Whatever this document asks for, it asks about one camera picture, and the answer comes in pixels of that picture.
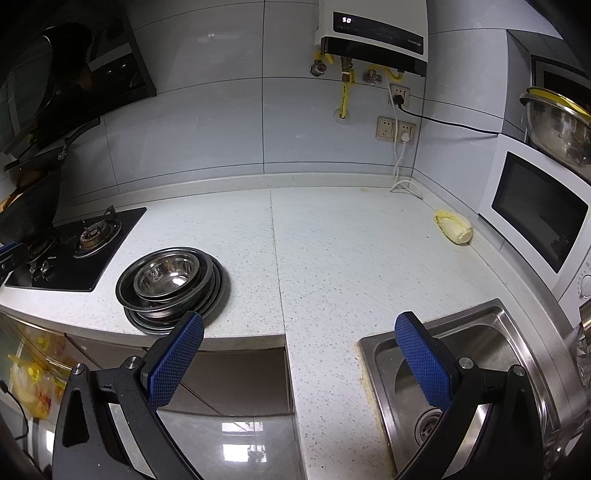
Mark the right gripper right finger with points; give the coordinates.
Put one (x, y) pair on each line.
(509, 444)

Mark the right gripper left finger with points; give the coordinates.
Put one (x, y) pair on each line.
(87, 444)

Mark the large steel plate with label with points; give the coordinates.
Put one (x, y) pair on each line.
(206, 298)

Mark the small steel bowl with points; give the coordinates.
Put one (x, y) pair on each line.
(165, 275)

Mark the large steel bowl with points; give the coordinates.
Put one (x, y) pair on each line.
(141, 261)

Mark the black gas stove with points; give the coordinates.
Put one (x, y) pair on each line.
(80, 252)

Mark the yellow plastic bag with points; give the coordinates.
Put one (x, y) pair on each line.
(36, 389)

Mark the napa cabbage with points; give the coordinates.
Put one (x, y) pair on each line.
(454, 226)

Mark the black range hood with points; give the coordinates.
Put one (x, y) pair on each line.
(95, 63)

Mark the white microwave oven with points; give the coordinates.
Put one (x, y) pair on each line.
(543, 210)

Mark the steel mixing bowl on microwave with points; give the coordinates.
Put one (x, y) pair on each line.
(559, 127)

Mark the white gas water heater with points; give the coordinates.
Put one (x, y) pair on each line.
(389, 33)

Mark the beige wall socket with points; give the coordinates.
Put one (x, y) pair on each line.
(394, 129)

